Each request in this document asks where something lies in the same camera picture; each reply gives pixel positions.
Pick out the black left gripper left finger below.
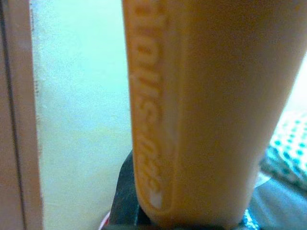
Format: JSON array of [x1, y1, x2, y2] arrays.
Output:
[[112, 153, 147, 230]]

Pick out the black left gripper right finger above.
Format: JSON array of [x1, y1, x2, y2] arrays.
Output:
[[239, 176, 307, 230]]

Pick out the orange plastic dustpan handle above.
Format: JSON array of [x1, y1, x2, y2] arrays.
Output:
[[121, 0, 307, 222]]

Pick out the teal dotted white cloth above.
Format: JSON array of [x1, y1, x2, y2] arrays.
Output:
[[260, 111, 307, 179]]

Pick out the orange-brown door frame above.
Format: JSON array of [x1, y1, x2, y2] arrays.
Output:
[[0, 0, 44, 230]]

